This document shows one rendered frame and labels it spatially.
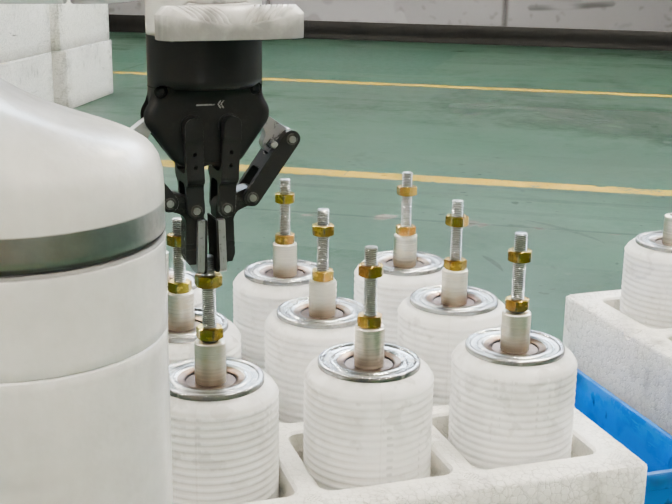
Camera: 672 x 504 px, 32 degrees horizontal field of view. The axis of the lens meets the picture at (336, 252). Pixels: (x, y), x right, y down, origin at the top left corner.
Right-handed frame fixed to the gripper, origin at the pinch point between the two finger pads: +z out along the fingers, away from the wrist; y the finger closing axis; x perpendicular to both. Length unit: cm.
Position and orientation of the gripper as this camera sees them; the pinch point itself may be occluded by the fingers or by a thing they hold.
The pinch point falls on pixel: (207, 242)
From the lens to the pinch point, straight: 79.6
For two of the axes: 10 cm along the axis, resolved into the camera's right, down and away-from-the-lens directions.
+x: 3.6, 2.5, -9.0
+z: -0.1, 9.6, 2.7
